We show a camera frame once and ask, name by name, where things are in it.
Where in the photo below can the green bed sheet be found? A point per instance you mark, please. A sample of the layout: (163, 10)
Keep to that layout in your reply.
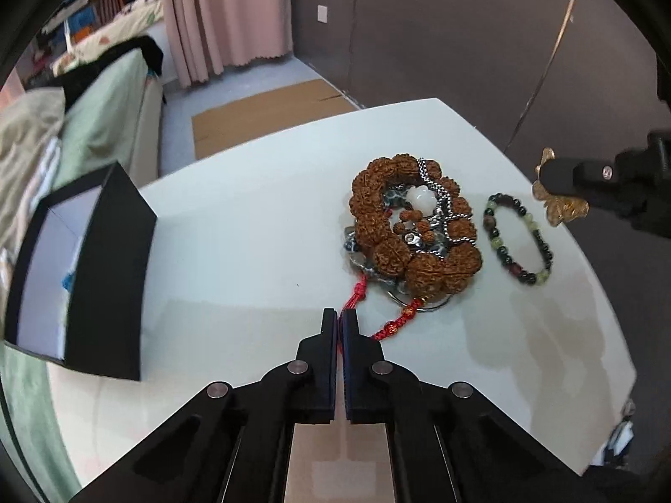
(100, 127)

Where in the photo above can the white stone pendant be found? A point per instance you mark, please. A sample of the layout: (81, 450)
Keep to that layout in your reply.
(422, 199)

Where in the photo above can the white wall socket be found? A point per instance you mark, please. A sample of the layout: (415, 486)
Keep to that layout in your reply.
(322, 14)

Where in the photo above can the pink curtain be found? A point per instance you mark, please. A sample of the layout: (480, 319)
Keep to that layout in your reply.
(206, 36)

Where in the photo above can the gold leaf ornament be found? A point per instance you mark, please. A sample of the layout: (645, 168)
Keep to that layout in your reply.
(559, 210)

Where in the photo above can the black clothing on bed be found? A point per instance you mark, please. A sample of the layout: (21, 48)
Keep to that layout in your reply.
(77, 81)

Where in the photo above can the black jewelry box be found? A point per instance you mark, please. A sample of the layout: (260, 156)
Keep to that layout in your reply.
(77, 290)

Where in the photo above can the beige blanket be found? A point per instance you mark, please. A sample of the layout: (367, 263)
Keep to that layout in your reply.
(27, 126)

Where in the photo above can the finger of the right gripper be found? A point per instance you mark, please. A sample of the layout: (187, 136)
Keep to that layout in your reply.
(595, 181)

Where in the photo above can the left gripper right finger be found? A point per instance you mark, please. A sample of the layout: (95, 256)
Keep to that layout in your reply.
(378, 391)

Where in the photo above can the beige bed frame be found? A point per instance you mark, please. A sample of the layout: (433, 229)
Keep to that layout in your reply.
(145, 157)

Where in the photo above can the flat brown cardboard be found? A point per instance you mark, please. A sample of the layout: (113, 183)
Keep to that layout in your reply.
(225, 127)

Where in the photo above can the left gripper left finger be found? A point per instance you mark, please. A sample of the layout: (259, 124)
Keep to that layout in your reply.
(300, 392)

